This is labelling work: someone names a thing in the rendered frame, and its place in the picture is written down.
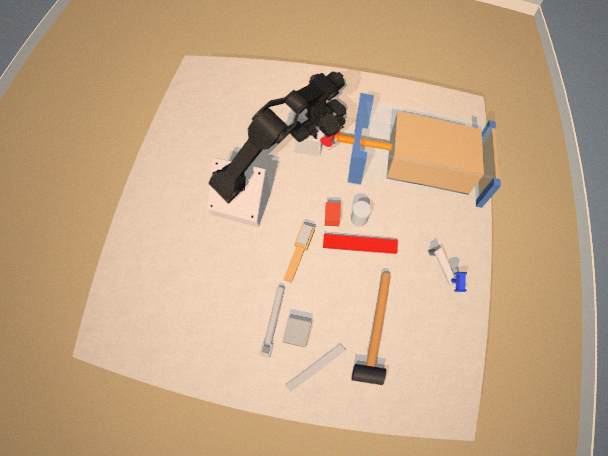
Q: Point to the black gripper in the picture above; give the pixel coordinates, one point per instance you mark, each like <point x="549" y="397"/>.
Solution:
<point x="308" y="127"/>

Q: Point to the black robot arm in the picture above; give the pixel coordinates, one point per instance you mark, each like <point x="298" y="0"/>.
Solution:
<point x="267" y="128"/>

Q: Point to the grey cylinder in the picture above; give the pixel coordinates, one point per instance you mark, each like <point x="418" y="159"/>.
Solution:
<point x="360" y="213"/>

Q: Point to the black-headed mallet with wooden handle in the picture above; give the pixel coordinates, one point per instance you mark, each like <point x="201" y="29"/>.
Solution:
<point x="370" y="373"/>

